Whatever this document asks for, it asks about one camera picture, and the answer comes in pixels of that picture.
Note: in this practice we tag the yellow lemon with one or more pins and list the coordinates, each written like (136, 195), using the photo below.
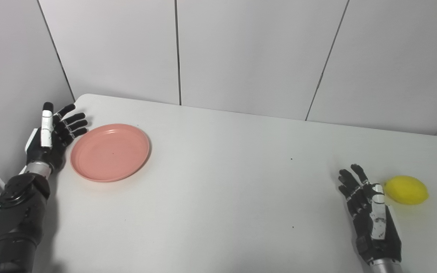
(407, 189)

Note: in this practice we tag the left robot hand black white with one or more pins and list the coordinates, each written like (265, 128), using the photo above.
(46, 146)

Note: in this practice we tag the pink round plate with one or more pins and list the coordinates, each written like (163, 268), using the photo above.
(110, 153)

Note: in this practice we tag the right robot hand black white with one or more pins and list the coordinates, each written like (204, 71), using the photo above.
(378, 235)

